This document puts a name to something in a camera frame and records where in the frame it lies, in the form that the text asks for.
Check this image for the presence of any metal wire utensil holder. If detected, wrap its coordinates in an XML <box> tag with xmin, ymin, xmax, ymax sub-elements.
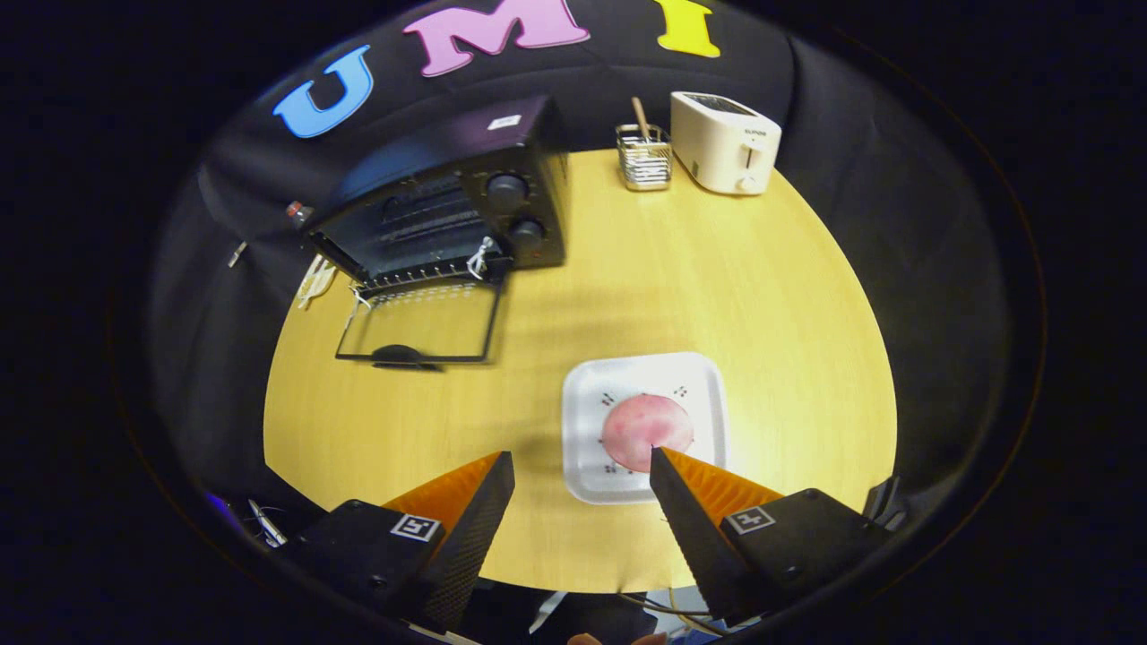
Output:
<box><xmin>616</xmin><ymin>124</ymin><xmax>673</xmax><ymax>192</ymax></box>

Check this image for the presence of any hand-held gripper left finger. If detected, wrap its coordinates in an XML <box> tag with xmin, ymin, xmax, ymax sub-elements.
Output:
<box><xmin>273</xmin><ymin>451</ymin><xmax>516</xmax><ymax>632</ymax></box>

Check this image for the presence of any white divided snack dish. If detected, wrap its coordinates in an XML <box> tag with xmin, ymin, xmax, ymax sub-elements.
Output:
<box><xmin>298</xmin><ymin>255</ymin><xmax>340</xmax><ymax>310</ymax></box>

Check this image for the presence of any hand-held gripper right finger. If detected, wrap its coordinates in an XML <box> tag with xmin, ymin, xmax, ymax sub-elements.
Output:
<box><xmin>650</xmin><ymin>448</ymin><xmax>897</xmax><ymax>628</ymax></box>

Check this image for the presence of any black toaster oven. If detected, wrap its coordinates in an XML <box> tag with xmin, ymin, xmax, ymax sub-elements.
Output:
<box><xmin>300</xmin><ymin>94</ymin><xmax>570</xmax><ymax>373</ymax></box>

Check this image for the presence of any white square food tray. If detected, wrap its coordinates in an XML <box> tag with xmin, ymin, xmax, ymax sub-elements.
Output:
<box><xmin>562</xmin><ymin>352</ymin><xmax>729</xmax><ymax>505</ymax></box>

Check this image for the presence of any pink round meat slice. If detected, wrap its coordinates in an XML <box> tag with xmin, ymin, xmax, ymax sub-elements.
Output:
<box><xmin>601</xmin><ymin>393</ymin><xmax>695</xmax><ymax>474</ymax></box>

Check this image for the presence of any metal oven rack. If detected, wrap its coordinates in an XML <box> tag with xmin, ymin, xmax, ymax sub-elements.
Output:
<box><xmin>358</xmin><ymin>260</ymin><xmax>489</xmax><ymax>295</ymax></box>

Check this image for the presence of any white bread toaster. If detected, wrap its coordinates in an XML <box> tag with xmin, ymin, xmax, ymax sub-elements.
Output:
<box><xmin>670</xmin><ymin>91</ymin><xmax>782</xmax><ymax>196</ymax></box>

